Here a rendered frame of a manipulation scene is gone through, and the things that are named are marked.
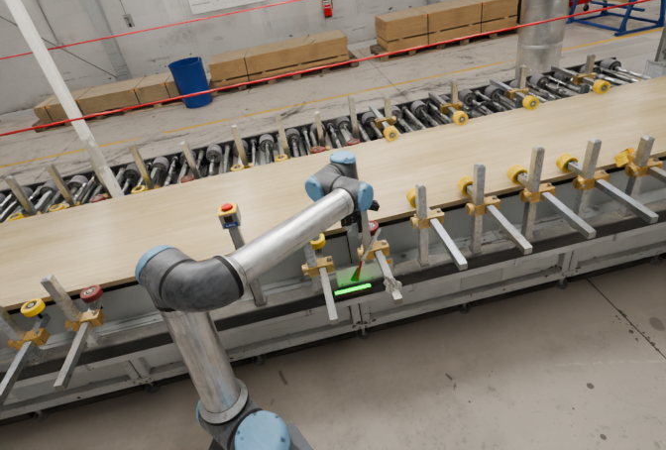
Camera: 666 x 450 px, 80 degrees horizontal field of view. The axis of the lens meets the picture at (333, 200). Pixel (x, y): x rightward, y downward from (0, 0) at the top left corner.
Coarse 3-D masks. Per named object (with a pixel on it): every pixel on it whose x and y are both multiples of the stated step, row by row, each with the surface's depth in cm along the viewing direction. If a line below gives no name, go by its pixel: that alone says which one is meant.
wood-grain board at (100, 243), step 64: (448, 128) 250; (512, 128) 237; (576, 128) 225; (640, 128) 214; (192, 192) 233; (256, 192) 221; (384, 192) 201; (448, 192) 193; (0, 256) 208; (64, 256) 199; (128, 256) 190; (192, 256) 183
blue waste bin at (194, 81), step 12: (180, 60) 664; (192, 60) 668; (180, 72) 628; (192, 72) 633; (204, 72) 655; (180, 84) 642; (192, 84) 641; (204, 84) 655; (192, 96) 651; (204, 96) 660
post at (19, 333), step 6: (0, 306) 158; (0, 312) 157; (6, 312) 160; (0, 318) 157; (6, 318) 159; (12, 318) 162; (0, 324) 159; (6, 324) 159; (12, 324) 162; (6, 330) 161; (12, 330) 161; (18, 330) 164; (12, 336) 163; (18, 336) 164; (36, 348) 171; (36, 354) 171
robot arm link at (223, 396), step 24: (144, 264) 94; (168, 264) 91; (168, 312) 96; (192, 336) 102; (216, 336) 109; (192, 360) 106; (216, 360) 110; (216, 384) 113; (240, 384) 126; (216, 408) 117; (240, 408) 120; (216, 432) 120
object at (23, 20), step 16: (16, 0) 184; (16, 16) 186; (32, 32) 191; (32, 48) 194; (48, 64) 199; (64, 96) 208; (80, 128) 218; (96, 144) 228; (96, 160) 228; (112, 176) 238; (112, 192) 240
